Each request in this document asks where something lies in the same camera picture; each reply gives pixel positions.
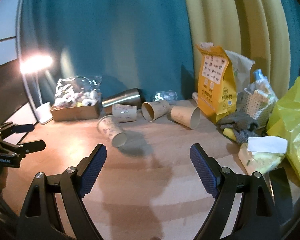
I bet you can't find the patterned paper cup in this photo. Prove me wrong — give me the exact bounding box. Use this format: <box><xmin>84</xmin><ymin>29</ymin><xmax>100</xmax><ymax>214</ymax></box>
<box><xmin>111</xmin><ymin>104</ymin><xmax>137</xmax><ymax>123</ymax></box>

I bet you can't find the paper cup with pink prints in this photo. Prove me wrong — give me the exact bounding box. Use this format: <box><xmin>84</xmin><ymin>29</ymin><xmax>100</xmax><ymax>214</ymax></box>
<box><xmin>97</xmin><ymin>115</ymin><xmax>127</xmax><ymax>148</ymax></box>

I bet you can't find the plain brown paper cup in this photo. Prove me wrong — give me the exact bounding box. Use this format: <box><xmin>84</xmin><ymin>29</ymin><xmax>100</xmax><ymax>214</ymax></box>
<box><xmin>170</xmin><ymin>106</ymin><xmax>200</xmax><ymax>129</ymax></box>

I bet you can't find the brown paper cup open end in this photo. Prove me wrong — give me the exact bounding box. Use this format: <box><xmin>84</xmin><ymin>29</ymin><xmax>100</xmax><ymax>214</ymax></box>
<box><xmin>141</xmin><ymin>100</ymin><xmax>170</xmax><ymax>122</ymax></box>

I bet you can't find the black smartphone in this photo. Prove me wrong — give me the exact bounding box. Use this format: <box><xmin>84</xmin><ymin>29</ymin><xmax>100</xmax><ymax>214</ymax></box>
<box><xmin>269</xmin><ymin>167</ymin><xmax>294</xmax><ymax>225</ymax></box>

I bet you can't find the yellow tissue pack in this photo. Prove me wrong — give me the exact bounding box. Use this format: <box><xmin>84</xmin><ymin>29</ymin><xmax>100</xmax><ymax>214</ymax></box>
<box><xmin>238</xmin><ymin>136</ymin><xmax>288</xmax><ymax>175</ymax></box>

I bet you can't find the grey work glove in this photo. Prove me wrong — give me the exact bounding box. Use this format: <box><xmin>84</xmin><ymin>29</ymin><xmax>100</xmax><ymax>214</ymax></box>
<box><xmin>216</xmin><ymin>111</ymin><xmax>259</xmax><ymax>145</ymax></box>

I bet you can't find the yellow plastic bag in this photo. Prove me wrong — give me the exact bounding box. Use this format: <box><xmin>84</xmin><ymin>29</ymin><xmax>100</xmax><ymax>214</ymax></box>
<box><xmin>267</xmin><ymin>77</ymin><xmax>300</xmax><ymax>179</ymax></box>

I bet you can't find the brown cardboard tray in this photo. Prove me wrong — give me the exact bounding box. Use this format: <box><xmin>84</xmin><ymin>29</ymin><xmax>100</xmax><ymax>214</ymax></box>
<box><xmin>50</xmin><ymin>101</ymin><xmax>100</xmax><ymax>121</ymax></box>

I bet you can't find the white woven basket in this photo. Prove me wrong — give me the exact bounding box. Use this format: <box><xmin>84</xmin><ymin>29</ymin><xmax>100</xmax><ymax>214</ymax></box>
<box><xmin>241</xmin><ymin>80</ymin><xmax>278</xmax><ymax>127</ymax></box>

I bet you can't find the orange paper bag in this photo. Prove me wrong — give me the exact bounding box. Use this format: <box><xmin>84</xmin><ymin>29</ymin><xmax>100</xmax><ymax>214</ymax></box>
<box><xmin>196</xmin><ymin>43</ymin><xmax>237</xmax><ymax>124</ymax></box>

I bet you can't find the clear bag of snacks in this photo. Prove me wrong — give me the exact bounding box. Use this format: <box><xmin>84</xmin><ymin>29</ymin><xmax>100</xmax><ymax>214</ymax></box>
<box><xmin>53</xmin><ymin>75</ymin><xmax>102</xmax><ymax>109</ymax></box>

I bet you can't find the crumpled clear plastic wrapper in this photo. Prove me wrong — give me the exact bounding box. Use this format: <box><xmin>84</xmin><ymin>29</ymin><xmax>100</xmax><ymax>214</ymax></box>
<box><xmin>153</xmin><ymin>90</ymin><xmax>178</xmax><ymax>105</ymax></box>

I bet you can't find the stainless steel tumbler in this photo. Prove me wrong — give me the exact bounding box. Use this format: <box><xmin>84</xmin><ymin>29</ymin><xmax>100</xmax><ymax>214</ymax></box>
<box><xmin>102</xmin><ymin>88</ymin><xmax>142</xmax><ymax>109</ymax></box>

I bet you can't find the white desk lamp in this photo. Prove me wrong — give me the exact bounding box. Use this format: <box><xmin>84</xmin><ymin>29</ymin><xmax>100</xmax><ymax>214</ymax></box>
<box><xmin>20</xmin><ymin>54</ymin><xmax>53</xmax><ymax>125</ymax></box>

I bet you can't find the brown kraft paper bag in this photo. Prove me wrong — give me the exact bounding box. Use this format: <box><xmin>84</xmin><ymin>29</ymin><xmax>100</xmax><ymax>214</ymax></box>
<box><xmin>225</xmin><ymin>50</ymin><xmax>255</xmax><ymax>94</ymax></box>

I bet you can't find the yellow and green curtain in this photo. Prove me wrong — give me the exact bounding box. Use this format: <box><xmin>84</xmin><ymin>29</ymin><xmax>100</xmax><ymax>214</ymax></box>
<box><xmin>17</xmin><ymin>0</ymin><xmax>300</xmax><ymax>102</ymax></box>

